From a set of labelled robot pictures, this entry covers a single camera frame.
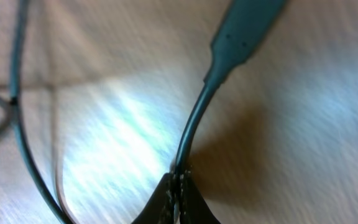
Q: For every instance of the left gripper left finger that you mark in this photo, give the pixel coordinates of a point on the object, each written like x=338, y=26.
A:
x=160, y=207

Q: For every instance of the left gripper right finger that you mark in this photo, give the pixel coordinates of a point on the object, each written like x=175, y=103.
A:
x=193, y=207

